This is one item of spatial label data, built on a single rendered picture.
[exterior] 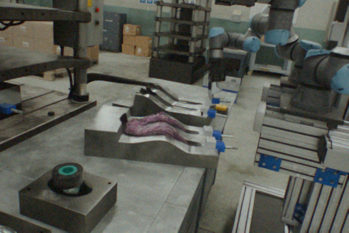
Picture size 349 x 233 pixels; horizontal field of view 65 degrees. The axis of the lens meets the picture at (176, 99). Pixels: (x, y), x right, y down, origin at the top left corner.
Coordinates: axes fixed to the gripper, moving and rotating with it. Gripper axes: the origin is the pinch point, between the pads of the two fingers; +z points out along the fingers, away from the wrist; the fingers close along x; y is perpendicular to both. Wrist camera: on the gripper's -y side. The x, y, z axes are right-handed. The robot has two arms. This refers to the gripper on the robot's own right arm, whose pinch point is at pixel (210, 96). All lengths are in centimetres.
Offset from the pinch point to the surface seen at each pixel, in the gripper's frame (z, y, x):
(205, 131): 11.3, 3.8, -30.1
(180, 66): -9, -128, 378
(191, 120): 9.7, -5.8, -17.1
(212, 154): 16.2, 9.5, -44.2
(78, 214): 18, -15, -91
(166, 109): 5.2, -18.9, -16.9
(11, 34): -60, -383, 229
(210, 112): 6.1, 2.6, -12.8
